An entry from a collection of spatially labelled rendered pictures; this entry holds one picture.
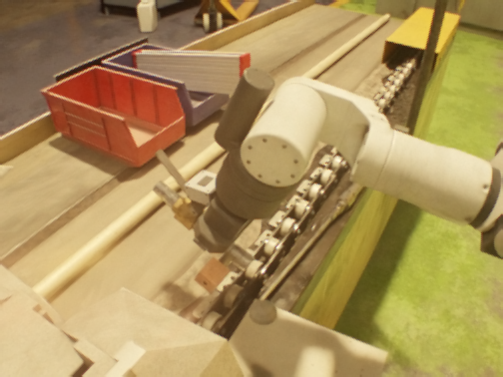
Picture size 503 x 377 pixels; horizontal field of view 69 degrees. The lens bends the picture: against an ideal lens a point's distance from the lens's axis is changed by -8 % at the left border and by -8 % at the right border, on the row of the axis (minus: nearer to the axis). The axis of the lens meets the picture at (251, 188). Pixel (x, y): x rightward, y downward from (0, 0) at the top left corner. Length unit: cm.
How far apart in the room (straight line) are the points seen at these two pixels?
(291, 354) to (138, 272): 32
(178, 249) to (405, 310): 113
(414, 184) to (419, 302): 137
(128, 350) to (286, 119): 25
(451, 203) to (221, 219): 27
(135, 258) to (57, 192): 30
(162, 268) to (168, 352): 39
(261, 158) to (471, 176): 20
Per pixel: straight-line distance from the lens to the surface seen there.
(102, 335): 41
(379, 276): 178
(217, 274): 57
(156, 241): 80
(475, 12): 566
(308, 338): 61
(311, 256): 74
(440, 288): 183
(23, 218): 96
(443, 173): 41
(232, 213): 50
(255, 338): 60
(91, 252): 78
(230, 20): 471
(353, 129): 44
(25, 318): 50
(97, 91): 126
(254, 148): 38
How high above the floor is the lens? 132
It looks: 39 degrees down
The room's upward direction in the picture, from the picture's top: 1 degrees clockwise
